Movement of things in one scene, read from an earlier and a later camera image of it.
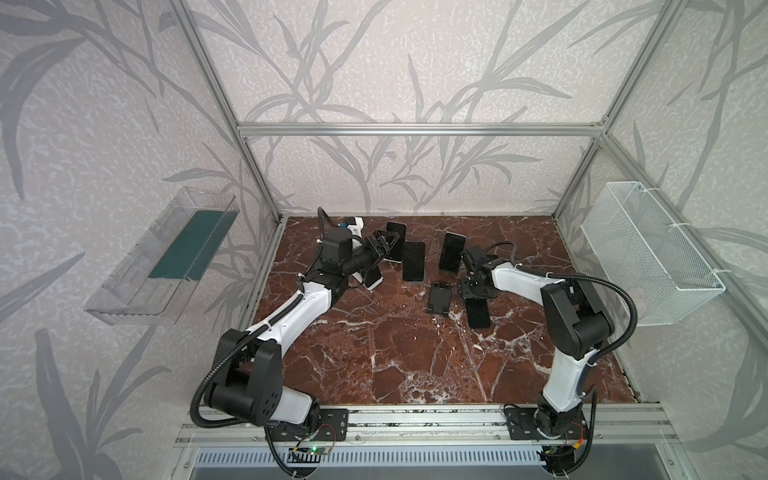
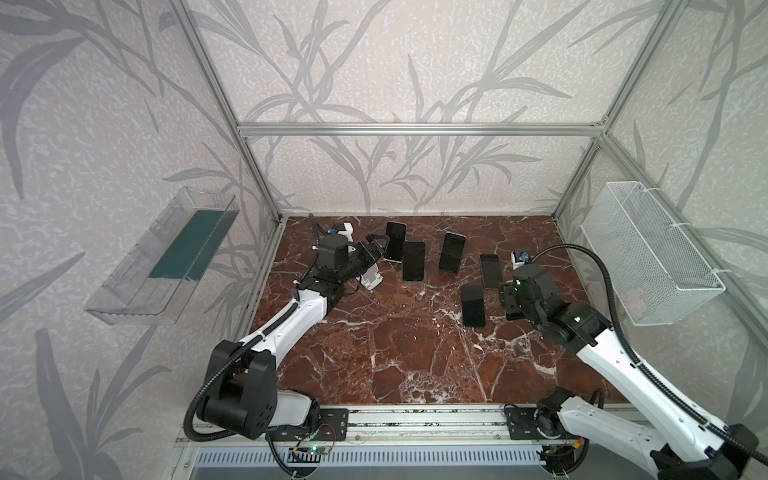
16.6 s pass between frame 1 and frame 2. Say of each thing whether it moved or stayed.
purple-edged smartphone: stayed
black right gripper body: moved
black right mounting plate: stayed
